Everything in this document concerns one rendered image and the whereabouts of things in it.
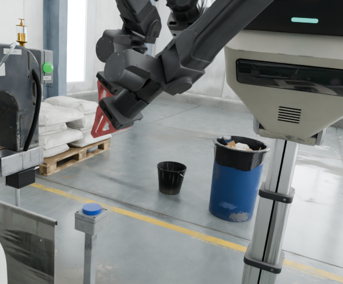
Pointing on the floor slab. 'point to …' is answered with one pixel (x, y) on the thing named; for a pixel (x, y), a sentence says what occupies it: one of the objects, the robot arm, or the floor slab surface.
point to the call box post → (89, 258)
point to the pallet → (48, 168)
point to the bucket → (170, 177)
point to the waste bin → (236, 177)
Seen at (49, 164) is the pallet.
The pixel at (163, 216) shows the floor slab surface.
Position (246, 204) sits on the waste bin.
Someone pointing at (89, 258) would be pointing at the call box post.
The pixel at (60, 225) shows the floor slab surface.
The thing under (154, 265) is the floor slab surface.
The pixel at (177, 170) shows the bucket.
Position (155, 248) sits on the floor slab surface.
